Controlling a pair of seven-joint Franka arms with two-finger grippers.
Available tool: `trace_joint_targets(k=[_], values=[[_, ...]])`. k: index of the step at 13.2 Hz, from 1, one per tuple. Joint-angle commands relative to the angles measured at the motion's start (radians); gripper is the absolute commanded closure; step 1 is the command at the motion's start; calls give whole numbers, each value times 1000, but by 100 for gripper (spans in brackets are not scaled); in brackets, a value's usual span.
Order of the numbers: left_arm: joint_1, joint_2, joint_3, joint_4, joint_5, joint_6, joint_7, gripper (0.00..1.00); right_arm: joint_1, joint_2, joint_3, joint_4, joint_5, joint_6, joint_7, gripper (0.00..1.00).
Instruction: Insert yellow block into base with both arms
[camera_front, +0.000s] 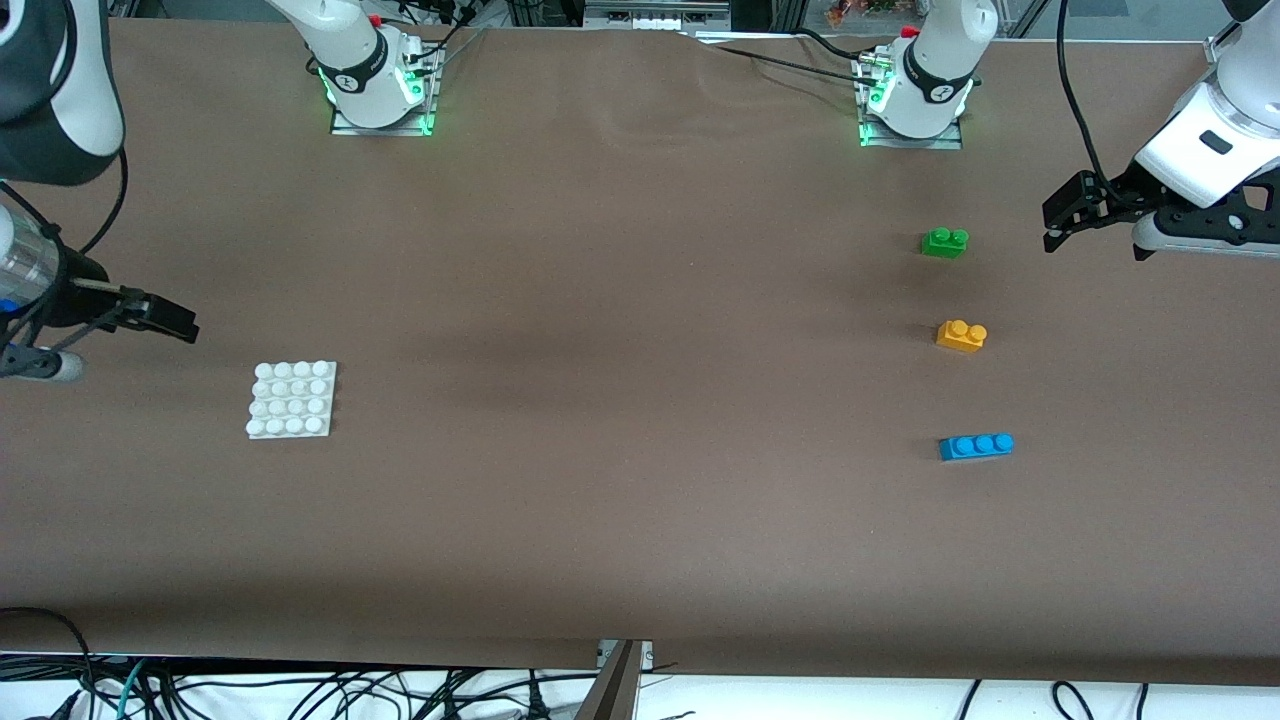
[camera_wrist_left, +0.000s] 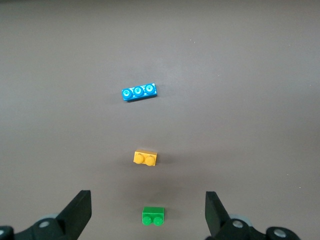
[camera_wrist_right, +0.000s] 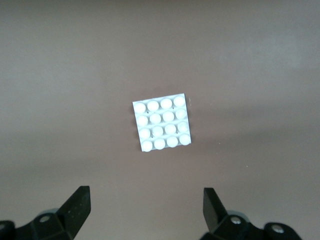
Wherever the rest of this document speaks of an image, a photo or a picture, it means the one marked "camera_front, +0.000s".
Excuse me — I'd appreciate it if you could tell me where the white studded base plate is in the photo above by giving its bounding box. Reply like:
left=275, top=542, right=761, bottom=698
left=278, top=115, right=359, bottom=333
left=246, top=361, right=338, bottom=440

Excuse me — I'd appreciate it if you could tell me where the blue toy block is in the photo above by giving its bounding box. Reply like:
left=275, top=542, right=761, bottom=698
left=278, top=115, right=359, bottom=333
left=940, top=433, right=1014, bottom=462

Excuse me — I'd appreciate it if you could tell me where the orange brown background object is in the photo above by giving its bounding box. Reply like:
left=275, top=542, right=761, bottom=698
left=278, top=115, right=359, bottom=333
left=828, top=0, right=901, bottom=26

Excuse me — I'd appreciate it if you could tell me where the brown table cover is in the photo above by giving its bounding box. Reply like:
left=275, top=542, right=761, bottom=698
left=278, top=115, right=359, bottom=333
left=0, top=18, right=1280, bottom=687

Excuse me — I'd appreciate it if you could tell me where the white power strip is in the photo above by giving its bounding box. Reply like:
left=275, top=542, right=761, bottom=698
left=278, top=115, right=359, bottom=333
left=585, top=0, right=731, bottom=31

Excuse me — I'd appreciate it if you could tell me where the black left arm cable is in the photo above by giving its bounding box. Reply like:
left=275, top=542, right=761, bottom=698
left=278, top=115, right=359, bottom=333
left=1057, top=0, right=1151, bottom=206

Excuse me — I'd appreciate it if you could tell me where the short black base cable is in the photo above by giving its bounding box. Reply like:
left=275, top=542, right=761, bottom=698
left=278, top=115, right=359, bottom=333
left=795, top=28, right=891, bottom=63

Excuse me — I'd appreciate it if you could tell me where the long black base cable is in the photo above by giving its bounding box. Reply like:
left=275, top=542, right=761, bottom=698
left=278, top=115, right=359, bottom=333
left=712, top=44, right=881, bottom=89

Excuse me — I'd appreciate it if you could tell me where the black looped floor cable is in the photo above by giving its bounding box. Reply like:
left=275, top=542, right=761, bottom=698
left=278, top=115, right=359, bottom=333
left=0, top=605, right=96, bottom=720

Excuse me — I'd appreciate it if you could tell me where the teal floor cable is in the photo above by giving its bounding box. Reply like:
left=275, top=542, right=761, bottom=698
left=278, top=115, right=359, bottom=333
left=115, top=658, right=149, bottom=720

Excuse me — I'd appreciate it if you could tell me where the black cable bundle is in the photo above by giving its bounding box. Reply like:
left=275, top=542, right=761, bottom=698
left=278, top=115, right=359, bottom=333
left=385, top=0, right=491, bottom=71

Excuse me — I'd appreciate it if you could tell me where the aluminium profile post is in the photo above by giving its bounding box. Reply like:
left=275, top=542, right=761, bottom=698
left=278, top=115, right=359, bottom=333
left=575, top=640, right=641, bottom=720

